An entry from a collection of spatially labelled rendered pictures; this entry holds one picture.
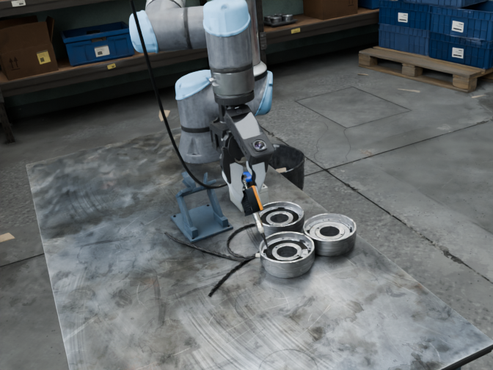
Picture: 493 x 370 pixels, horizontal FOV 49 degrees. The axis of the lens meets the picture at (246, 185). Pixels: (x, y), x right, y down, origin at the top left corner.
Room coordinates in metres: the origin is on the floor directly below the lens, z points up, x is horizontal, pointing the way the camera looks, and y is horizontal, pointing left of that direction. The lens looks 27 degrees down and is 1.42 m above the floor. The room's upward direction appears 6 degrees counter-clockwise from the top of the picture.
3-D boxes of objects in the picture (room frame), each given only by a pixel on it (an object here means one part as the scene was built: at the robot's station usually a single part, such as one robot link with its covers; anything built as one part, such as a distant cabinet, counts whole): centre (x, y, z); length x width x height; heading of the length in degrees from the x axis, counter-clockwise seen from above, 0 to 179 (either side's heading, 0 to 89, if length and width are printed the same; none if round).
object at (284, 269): (0.86, -0.06, 0.82); 0.10 x 0.10 x 0.04
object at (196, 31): (1.02, 0.02, 1.23); 0.11 x 0.11 x 0.08; 87
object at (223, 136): (0.93, 0.01, 1.07); 0.09 x 0.08 x 0.12; 25
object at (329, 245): (0.91, -0.16, 0.82); 0.10 x 0.10 x 0.04
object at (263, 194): (1.12, 0.00, 0.82); 0.08 x 0.07 x 0.05; 22
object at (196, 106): (1.44, 0.10, 0.97); 0.13 x 0.12 x 0.14; 87
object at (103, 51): (4.42, 1.07, 0.56); 0.52 x 0.38 x 0.22; 109
